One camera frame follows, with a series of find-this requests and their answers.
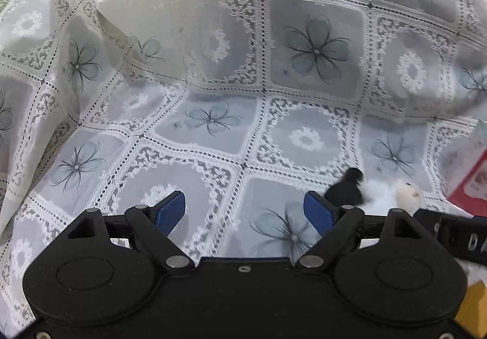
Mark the gold box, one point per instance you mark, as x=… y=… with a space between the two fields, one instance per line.
x=473 y=308

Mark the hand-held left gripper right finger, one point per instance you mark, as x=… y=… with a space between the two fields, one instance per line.
x=317 y=209

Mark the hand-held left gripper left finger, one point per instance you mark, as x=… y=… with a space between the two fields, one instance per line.
x=171 y=210

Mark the red printed card packet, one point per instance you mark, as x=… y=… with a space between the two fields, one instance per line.
x=470 y=186

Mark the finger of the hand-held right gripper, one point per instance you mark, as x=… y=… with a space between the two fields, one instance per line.
x=452 y=234

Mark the white lace floral tablecloth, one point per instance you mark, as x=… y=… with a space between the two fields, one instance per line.
x=243 y=95

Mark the white plush toy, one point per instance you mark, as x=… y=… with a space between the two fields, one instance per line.
x=380 y=194

